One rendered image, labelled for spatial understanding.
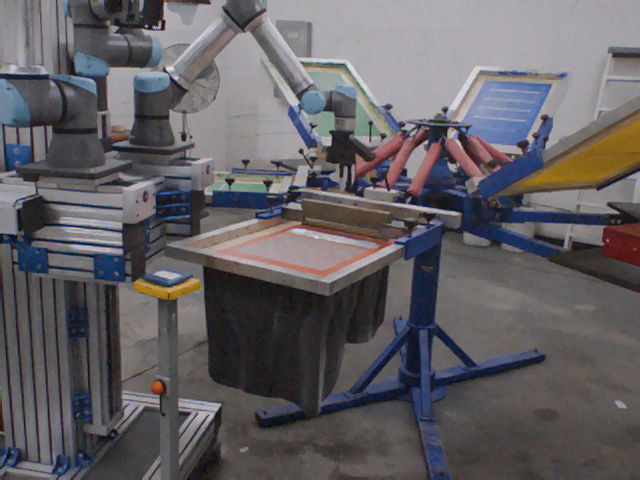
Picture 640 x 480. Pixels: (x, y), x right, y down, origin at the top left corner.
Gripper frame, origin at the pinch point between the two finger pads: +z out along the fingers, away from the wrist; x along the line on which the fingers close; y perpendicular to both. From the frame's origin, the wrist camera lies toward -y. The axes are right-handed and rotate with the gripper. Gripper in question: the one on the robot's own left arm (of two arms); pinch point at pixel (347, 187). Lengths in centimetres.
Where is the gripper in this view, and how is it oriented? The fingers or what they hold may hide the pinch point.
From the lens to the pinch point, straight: 245.7
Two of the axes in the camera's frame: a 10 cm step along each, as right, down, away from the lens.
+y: -8.6, -1.6, 4.9
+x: -5.1, 2.0, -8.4
